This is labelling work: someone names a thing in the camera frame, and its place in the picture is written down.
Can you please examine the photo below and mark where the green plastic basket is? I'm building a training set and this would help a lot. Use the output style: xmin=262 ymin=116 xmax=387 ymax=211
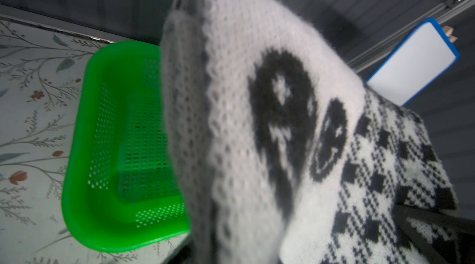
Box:
xmin=61 ymin=41 xmax=189 ymax=253

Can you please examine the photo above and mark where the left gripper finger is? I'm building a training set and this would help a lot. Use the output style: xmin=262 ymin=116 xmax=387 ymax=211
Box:
xmin=392 ymin=205 xmax=475 ymax=264

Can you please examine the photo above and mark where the smiley face knitted scarf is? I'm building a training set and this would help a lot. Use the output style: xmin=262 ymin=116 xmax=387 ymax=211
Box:
xmin=160 ymin=0 xmax=458 ymax=264

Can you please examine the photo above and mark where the white board blue frame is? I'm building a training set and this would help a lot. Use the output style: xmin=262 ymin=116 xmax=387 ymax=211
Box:
xmin=366 ymin=18 xmax=460 ymax=106

